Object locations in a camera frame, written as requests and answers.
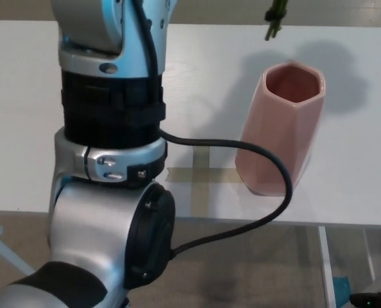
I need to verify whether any blue floor tape patch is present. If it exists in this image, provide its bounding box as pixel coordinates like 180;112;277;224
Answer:
333;275;352;302

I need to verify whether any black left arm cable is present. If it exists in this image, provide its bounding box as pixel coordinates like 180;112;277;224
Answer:
131;0;296;259

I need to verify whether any thin white table leg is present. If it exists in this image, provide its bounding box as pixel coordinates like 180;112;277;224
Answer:
362;229;378;287

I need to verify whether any pink faceted ceramic vase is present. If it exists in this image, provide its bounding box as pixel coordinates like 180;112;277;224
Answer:
234;60;326;196

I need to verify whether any light blue metal strut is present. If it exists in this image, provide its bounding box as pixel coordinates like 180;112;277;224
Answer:
0;224;35;277

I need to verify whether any long beige masking tape strip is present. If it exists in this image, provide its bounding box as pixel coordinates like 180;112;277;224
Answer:
189;146;212;219

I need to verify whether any short beige masking tape strip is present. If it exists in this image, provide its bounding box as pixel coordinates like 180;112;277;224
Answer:
166;166;245;185

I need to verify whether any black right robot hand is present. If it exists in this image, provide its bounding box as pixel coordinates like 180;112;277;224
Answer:
350;293;381;308

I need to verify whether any pink artificial rose bouquet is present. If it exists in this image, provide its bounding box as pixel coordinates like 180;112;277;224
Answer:
262;0;290;42

